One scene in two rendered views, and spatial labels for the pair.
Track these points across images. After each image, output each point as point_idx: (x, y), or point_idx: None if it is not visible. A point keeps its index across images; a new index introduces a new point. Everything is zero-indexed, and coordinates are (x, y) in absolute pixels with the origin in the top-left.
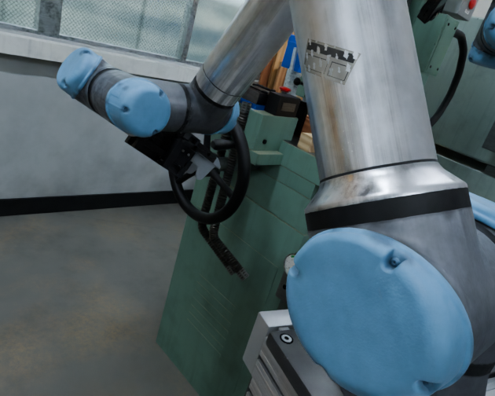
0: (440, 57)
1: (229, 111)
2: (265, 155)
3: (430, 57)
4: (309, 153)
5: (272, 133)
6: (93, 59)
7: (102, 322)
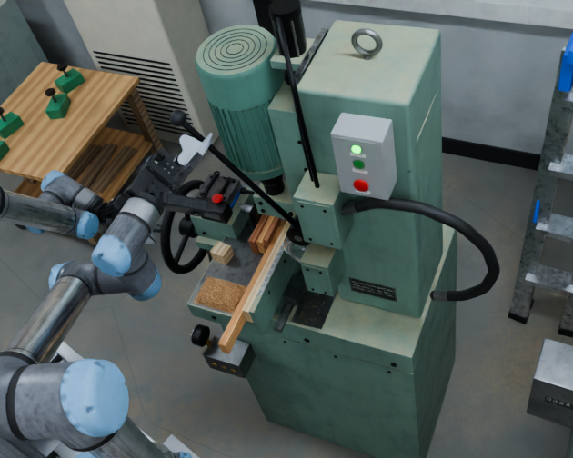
0: (324, 233)
1: (75, 232)
2: (203, 243)
3: (302, 230)
4: (211, 262)
5: (208, 229)
6: (45, 183)
7: None
